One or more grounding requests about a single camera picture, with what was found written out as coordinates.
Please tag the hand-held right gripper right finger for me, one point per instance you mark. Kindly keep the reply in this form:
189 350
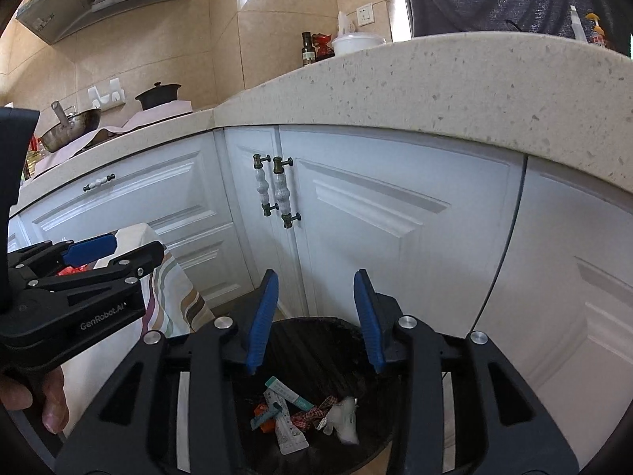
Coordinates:
368 321

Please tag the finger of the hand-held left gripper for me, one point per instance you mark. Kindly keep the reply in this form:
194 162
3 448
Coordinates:
89 251
113 272

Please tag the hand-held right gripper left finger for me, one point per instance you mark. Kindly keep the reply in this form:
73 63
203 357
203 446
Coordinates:
262 321

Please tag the red plastic bag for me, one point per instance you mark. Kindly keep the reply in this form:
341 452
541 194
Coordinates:
74 270

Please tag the black trash bin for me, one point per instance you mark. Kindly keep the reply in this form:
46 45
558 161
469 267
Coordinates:
316 351

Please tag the teal white slim box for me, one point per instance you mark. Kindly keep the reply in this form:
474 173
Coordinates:
284 390

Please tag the orange plastic bag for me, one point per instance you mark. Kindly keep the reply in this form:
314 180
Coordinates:
259 409

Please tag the light blue sachet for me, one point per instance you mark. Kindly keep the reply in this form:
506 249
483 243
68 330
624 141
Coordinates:
266 416

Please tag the red checkered ribbon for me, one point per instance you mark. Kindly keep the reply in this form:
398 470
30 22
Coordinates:
306 413

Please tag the white tissue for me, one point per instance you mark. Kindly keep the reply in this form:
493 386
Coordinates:
343 420

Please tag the white blue packet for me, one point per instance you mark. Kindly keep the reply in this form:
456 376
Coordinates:
289 435

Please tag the person's left hand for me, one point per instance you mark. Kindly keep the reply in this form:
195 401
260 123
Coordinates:
55 403

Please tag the striped tablecloth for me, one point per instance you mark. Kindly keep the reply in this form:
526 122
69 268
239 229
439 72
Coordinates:
173 287

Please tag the white kitchen cabinet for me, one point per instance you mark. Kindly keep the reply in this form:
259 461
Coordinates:
385 217

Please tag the group of condiment bottles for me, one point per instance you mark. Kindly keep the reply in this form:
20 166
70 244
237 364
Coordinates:
33 158

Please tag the pale stove cover cloth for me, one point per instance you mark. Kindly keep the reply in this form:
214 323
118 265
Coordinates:
99 141
163 111

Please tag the steel wok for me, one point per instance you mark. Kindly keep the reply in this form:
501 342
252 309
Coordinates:
74 129

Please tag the black clay pot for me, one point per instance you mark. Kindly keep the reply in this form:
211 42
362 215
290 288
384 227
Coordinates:
158 96

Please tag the dark glass bottle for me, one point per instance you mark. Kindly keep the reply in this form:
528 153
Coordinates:
307 52

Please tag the white lidded container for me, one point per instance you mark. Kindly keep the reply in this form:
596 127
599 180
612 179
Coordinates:
356 43

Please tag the red food package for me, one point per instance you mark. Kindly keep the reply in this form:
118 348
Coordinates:
322 47

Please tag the white plastic bag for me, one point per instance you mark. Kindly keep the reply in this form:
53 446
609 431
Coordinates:
346 23

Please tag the orange printed small package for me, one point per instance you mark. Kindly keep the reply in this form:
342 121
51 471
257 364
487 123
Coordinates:
597 32

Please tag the white wall hook rack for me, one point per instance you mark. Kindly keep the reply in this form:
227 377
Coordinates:
106 93

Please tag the white wall outlet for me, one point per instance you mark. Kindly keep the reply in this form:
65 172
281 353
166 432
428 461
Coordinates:
366 15

